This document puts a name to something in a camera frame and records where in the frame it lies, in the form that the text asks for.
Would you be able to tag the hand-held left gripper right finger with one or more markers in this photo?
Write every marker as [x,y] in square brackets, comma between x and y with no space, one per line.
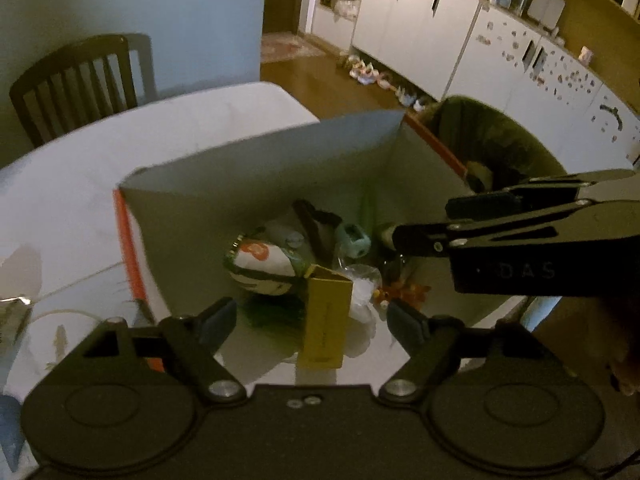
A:
[407,325]

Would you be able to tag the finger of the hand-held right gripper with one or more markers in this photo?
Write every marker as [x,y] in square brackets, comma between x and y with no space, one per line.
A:
[480,205]
[500,232]

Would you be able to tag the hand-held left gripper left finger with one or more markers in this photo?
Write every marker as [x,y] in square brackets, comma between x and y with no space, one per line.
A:
[217,322]

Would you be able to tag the small orange toy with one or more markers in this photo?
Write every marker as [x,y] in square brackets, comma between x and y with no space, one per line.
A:
[402,292]

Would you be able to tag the green fringe tassel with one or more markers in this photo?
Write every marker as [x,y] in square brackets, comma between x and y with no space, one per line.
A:
[272,315]

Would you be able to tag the clear plastic bag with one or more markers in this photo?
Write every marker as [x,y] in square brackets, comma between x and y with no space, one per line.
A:
[362,290]

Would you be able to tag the white pouch with orange print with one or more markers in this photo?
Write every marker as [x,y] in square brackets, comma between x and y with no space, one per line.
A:
[260,265]

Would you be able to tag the small yellow box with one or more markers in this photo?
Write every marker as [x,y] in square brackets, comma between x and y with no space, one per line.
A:
[325,315]

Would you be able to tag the small teal toy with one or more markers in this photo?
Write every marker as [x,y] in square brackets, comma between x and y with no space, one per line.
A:
[352,240]

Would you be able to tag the orange cardboard shoebox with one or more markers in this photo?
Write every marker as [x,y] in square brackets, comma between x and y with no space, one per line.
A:
[250,175]

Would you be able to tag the person's right hand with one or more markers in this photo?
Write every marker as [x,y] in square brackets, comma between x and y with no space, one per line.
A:
[625,375]

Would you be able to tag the dark green upholstered chair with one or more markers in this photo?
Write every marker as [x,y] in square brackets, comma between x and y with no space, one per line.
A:
[495,145]

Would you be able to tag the white cabinet with stickers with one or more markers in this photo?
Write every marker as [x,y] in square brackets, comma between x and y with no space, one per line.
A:
[550,85]

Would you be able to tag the row of shoes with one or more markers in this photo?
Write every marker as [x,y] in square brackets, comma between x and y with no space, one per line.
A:
[380,80]

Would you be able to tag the small white figurine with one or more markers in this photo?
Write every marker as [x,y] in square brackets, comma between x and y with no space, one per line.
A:
[587,55]

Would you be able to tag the white double-door floor cabinet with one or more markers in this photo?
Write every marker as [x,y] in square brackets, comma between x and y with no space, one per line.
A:
[410,25]

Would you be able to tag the silver foil wrapper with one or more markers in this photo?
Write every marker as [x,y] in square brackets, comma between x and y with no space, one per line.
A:
[12,320]

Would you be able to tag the white flat board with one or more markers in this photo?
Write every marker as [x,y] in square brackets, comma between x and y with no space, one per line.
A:
[546,7]

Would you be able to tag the low white niche drawer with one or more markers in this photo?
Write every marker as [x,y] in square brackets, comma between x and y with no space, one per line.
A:
[334,27]

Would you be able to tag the blue and white packet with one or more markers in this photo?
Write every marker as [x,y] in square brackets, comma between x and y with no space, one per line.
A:
[10,425]

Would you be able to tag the patterned door rug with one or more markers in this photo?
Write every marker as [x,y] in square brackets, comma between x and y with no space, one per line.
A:
[290,47]

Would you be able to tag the dark wooden chair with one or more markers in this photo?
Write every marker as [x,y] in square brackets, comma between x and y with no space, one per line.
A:
[75,55]

